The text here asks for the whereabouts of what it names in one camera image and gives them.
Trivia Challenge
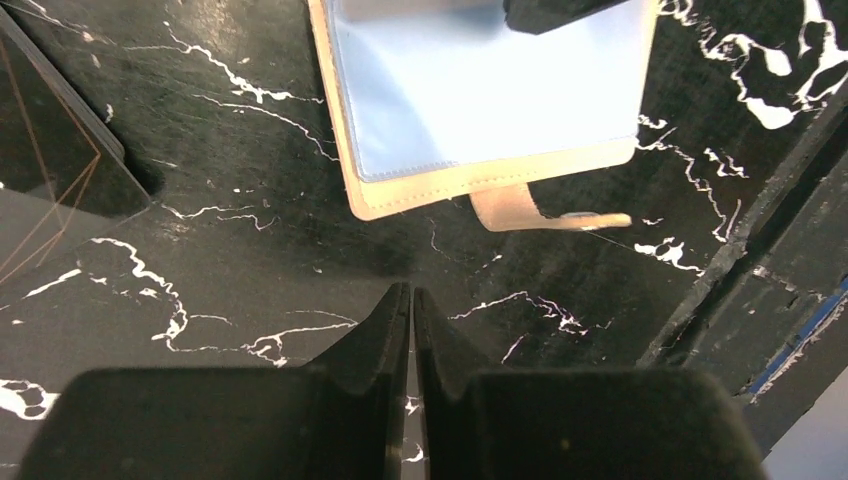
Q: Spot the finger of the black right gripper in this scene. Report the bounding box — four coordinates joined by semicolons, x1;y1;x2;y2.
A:
502;0;625;35

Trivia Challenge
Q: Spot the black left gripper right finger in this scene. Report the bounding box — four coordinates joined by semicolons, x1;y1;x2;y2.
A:
412;288;766;479

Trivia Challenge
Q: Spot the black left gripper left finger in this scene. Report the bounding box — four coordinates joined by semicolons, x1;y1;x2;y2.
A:
18;283;411;479

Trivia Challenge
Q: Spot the beige card holder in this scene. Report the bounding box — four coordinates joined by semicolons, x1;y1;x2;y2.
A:
308;1;658;232

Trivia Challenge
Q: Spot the black VIP card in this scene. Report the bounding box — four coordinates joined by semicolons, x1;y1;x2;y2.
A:
1;12;151;283

